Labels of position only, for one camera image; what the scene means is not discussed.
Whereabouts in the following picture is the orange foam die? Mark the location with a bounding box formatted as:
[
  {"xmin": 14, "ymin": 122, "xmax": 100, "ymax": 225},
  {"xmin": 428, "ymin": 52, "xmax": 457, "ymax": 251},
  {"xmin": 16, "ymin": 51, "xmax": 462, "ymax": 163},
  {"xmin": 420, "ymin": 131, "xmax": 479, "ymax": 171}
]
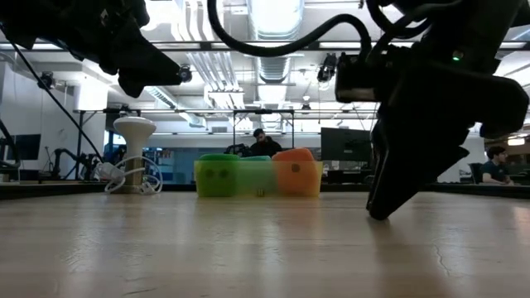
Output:
[{"xmin": 271, "ymin": 147, "xmax": 323, "ymax": 197}]

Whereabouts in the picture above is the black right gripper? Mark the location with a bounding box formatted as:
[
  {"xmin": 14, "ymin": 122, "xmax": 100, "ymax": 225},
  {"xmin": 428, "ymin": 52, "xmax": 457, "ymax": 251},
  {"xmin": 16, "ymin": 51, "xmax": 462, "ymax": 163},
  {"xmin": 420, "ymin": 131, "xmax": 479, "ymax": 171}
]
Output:
[{"xmin": 366, "ymin": 39, "xmax": 530, "ymax": 222}]

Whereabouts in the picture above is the black ceiling spotlight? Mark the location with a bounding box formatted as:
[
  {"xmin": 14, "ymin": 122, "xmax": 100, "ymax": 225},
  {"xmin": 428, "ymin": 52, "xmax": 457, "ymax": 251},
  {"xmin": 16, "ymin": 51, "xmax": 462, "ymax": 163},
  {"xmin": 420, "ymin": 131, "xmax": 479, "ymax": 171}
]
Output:
[
  {"xmin": 316, "ymin": 52, "xmax": 339, "ymax": 83},
  {"xmin": 177, "ymin": 64, "xmax": 194, "ymax": 84},
  {"xmin": 37, "ymin": 70, "xmax": 55, "ymax": 90}
]

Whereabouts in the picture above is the person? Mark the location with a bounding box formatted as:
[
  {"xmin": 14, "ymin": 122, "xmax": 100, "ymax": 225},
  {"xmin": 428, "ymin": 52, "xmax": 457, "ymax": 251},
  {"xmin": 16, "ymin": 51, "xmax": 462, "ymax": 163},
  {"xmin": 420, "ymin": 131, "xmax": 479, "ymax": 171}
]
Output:
[
  {"xmin": 481, "ymin": 145, "xmax": 516, "ymax": 186},
  {"xmin": 249, "ymin": 127, "xmax": 284, "ymax": 159}
]

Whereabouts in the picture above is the yellow translucent plastic tray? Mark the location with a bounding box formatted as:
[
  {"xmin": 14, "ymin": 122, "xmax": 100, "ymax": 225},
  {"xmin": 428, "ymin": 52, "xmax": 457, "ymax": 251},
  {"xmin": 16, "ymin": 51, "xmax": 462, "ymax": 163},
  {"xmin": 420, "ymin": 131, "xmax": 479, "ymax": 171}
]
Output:
[{"xmin": 193, "ymin": 159, "xmax": 325, "ymax": 199}]

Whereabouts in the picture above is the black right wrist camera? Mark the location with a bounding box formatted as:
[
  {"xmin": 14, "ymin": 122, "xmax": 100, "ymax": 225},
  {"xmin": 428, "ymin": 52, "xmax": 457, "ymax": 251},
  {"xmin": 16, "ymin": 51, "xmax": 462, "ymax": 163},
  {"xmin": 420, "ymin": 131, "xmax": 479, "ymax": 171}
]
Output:
[{"xmin": 334, "ymin": 52, "xmax": 378, "ymax": 103}]

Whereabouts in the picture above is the white round-topped stand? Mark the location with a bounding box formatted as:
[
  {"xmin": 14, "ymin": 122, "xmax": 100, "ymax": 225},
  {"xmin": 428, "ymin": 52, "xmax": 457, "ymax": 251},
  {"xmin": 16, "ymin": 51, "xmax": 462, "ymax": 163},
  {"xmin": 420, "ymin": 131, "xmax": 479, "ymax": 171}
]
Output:
[{"xmin": 113, "ymin": 116, "xmax": 158, "ymax": 194}]

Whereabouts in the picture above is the black monitor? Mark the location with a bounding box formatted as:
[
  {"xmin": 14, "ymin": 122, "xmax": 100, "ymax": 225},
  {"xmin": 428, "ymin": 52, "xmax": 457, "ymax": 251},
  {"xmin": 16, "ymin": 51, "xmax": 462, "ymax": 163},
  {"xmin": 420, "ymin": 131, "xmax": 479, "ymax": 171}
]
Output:
[
  {"xmin": 6, "ymin": 133, "xmax": 42, "ymax": 162},
  {"xmin": 320, "ymin": 127, "xmax": 373, "ymax": 163}
]

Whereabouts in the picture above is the white coiled cable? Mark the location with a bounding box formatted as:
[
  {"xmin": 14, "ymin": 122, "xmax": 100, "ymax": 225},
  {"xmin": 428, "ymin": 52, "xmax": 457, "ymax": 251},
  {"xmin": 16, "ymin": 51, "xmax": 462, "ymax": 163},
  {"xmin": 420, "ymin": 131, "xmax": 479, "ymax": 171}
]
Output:
[{"xmin": 93, "ymin": 154, "xmax": 165, "ymax": 196}]

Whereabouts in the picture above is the green foam die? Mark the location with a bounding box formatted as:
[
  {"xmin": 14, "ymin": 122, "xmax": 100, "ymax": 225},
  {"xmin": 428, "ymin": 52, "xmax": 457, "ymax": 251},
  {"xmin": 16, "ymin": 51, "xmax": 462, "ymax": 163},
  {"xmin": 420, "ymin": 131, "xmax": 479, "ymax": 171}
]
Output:
[{"xmin": 196, "ymin": 153, "xmax": 242, "ymax": 198}]

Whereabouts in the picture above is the silver ventilation duct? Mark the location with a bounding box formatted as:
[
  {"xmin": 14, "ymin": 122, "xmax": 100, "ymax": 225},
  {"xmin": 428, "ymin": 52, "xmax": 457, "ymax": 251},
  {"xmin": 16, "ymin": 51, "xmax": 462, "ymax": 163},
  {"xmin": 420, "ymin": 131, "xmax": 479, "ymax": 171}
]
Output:
[{"xmin": 247, "ymin": 0, "xmax": 306, "ymax": 84}]

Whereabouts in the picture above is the thin black cable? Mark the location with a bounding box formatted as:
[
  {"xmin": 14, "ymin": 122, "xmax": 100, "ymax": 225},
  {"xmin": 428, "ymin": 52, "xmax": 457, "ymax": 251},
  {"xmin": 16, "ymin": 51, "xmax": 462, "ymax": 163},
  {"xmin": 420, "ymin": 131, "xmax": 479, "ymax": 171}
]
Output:
[{"xmin": 7, "ymin": 37, "xmax": 104, "ymax": 161}]

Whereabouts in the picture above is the black background rig frame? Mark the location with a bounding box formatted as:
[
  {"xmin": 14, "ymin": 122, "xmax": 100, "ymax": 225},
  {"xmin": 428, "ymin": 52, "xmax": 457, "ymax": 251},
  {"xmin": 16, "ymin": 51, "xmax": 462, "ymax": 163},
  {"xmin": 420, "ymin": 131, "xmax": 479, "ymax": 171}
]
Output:
[{"xmin": 73, "ymin": 107, "xmax": 296, "ymax": 144}]

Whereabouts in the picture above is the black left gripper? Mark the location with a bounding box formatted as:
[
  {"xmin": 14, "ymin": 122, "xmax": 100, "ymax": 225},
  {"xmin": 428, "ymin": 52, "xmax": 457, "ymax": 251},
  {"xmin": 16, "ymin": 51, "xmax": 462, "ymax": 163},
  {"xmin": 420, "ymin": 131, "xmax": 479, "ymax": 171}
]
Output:
[{"xmin": 65, "ymin": 0, "xmax": 184, "ymax": 99}]

